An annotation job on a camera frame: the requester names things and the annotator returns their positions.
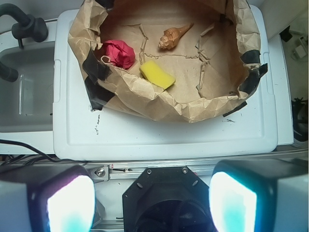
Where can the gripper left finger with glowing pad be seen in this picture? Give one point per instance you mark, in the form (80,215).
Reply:
(46,198)

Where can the brown paper bag tray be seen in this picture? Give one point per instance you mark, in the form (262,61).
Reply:
(216,63)

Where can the crumpled red paper ball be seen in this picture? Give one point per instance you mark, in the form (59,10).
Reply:
(120,53)

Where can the white plastic bin lid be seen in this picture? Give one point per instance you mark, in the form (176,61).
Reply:
(81,133)

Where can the clear plastic bin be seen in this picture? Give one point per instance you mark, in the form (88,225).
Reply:
(26,105)

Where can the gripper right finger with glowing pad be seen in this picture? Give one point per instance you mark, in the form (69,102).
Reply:
(266,195)

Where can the brown spiral seashell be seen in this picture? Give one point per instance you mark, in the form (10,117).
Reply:
(171,36)

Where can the yellow sponge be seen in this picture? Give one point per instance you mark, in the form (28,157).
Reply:
(156,75)

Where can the aluminium rail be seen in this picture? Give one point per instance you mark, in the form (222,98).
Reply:
(114,174)

